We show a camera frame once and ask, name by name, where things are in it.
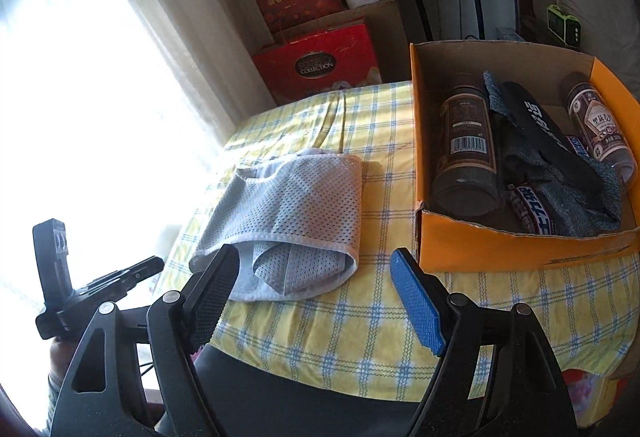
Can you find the grey knit sock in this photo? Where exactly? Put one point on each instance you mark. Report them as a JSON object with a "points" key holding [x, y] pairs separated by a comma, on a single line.
{"points": [[576, 214]]}

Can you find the orange cardboard box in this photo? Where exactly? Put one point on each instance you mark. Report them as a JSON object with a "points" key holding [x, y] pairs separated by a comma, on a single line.
{"points": [[496, 244]]}

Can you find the black sock white lettering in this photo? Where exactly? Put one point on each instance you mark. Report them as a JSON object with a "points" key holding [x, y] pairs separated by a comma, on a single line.
{"points": [[547, 139]]}

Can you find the yellow plaid bed sheet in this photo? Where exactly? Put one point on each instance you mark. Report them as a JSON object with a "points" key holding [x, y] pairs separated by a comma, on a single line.
{"points": [[357, 339]]}

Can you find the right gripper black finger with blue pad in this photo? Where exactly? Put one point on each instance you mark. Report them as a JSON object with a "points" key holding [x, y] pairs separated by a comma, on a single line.
{"points": [[496, 374]]}

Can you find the white mesh vest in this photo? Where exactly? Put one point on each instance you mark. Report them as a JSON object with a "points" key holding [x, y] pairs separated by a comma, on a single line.
{"points": [[296, 223]]}

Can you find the green black alarm clock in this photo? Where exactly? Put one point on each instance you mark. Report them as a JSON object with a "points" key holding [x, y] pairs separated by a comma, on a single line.
{"points": [[565, 27]]}

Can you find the brown bottle with barcode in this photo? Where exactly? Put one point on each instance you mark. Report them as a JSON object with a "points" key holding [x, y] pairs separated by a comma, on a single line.
{"points": [[466, 178]]}

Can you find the grey left sleeve forearm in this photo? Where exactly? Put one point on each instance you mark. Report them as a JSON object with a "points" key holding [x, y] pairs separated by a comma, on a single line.
{"points": [[54, 388]]}

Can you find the brown cardboard box behind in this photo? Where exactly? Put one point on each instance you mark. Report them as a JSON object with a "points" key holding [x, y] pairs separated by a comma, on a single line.
{"points": [[386, 29]]}

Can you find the red collection gift box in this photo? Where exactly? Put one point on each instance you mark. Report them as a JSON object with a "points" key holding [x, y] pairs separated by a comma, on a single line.
{"points": [[335, 58]]}

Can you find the brown padded headboard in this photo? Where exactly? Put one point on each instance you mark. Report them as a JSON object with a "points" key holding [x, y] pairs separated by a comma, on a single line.
{"points": [[610, 31]]}

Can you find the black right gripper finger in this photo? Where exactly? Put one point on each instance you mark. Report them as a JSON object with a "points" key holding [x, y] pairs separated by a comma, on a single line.
{"points": [[117, 284], [102, 393]]}

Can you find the person's left hand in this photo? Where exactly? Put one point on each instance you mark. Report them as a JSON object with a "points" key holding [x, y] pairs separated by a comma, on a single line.
{"points": [[61, 354]]}

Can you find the brown bottle white label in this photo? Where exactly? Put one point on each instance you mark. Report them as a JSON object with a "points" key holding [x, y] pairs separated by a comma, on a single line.
{"points": [[597, 125]]}

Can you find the black sock in box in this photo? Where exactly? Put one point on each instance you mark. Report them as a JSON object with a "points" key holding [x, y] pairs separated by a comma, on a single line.
{"points": [[533, 214]]}

